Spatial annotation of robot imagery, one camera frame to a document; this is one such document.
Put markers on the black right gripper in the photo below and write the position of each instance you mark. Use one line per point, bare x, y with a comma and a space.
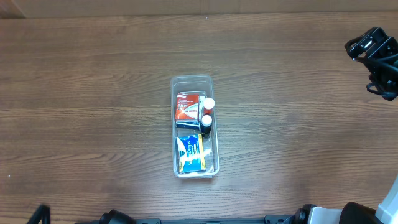
367, 43

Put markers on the orange tube white cap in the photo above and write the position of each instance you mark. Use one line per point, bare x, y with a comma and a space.
208, 106

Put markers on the dark brown bottle white cap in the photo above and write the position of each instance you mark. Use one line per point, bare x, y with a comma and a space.
205, 126

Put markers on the red white small box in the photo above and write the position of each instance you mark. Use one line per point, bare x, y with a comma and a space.
187, 107

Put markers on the white blue plaster box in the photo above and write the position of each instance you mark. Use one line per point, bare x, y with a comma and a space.
197, 124

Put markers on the blue yellow VapoDrops box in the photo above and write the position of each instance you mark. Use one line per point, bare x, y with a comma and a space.
191, 156

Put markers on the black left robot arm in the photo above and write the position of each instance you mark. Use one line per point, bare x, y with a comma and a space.
116, 217

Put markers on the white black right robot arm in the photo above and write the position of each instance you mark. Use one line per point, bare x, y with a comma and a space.
351, 213

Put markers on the clear plastic container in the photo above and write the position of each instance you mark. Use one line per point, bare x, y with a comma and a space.
194, 128

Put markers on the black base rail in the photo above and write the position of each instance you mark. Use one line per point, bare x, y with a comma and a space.
268, 219

